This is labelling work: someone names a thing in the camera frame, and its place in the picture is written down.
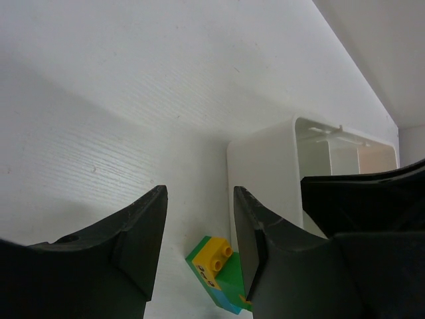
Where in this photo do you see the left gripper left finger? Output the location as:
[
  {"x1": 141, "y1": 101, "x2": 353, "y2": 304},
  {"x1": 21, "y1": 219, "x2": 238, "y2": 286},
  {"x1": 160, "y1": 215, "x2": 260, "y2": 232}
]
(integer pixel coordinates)
[{"x1": 1, "y1": 185, "x2": 167, "y2": 318}]

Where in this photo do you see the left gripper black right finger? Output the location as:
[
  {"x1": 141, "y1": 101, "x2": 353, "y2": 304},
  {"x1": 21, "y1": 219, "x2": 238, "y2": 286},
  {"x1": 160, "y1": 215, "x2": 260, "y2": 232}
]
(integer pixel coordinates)
[{"x1": 234, "y1": 161, "x2": 424, "y2": 318}]

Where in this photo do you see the green yellow blue lego stack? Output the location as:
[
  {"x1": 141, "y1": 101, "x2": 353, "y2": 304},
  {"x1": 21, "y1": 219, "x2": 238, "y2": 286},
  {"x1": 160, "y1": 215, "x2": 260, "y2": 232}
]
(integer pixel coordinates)
[{"x1": 185, "y1": 236, "x2": 252, "y2": 315}]

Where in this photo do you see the white divided container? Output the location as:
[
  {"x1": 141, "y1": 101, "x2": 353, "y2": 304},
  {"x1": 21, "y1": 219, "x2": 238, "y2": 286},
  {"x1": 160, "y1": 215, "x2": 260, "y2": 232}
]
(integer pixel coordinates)
[{"x1": 226, "y1": 116, "x2": 399, "y2": 237}]

